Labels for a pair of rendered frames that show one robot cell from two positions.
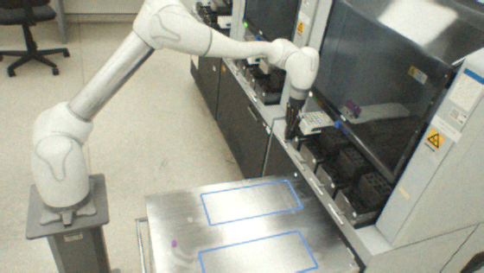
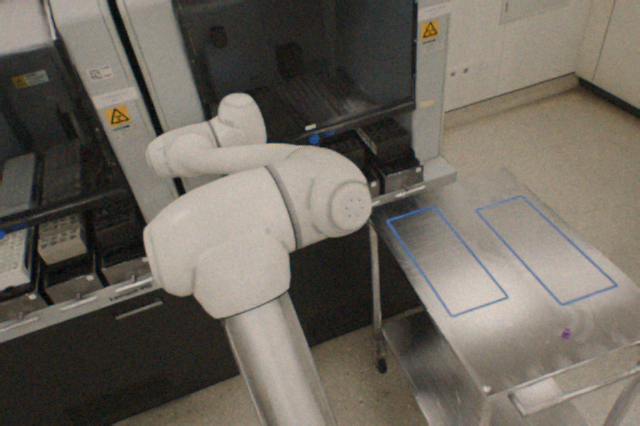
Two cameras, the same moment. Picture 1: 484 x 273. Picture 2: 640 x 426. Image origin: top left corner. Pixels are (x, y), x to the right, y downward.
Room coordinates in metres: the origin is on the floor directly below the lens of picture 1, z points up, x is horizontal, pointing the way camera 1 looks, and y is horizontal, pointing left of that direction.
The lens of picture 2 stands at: (0.99, 0.84, 1.78)
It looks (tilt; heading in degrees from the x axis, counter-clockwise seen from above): 41 degrees down; 284
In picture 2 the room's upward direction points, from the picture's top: 9 degrees counter-clockwise
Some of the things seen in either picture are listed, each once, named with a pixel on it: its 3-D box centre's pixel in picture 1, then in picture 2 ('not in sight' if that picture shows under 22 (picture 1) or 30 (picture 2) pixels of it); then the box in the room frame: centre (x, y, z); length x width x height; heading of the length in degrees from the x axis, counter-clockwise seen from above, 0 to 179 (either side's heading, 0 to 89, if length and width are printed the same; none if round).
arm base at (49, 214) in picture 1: (67, 200); not in sight; (0.82, 0.61, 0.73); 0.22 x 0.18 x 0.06; 27
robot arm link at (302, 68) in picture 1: (303, 66); (237, 126); (1.37, -0.17, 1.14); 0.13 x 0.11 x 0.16; 31
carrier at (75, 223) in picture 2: not in sight; (64, 233); (1.93, -0.08, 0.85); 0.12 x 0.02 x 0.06; 27
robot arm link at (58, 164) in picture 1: (60, 167); not in sight; (0.85, 0.62, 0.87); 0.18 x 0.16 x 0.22; 31
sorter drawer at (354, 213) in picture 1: (410, 192); (361, 128); (1.11, -0.69, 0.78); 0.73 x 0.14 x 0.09; 117
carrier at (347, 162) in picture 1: (347, 163); (346, 159); (1.14, -0.42, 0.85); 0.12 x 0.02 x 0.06; 26
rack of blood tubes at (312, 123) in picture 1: (327, 122); not in sight; (1.45, -0.36, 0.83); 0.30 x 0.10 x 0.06; 117
